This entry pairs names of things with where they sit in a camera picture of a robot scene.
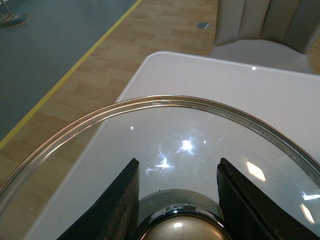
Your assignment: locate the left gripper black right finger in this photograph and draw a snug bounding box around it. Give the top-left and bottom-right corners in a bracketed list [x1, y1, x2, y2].
[216, 158, 319, 240]

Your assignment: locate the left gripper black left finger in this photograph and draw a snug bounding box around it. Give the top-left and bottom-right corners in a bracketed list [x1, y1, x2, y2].
[58, 158, 139, 240]

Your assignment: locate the glass pot lid with knob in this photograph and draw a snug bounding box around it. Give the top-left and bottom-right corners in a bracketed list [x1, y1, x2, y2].
[0, 96, 320, 240]

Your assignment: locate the left beige upholstered chair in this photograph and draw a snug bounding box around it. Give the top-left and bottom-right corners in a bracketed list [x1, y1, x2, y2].
[209, 0, 320, 74]

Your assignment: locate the floor outlet plate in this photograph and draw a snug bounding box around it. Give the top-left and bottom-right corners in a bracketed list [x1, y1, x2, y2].
[196, 22, 210, 29]

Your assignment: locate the stand base with cable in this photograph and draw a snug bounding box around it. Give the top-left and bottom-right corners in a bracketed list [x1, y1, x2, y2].
[0, 0, 32, 28]

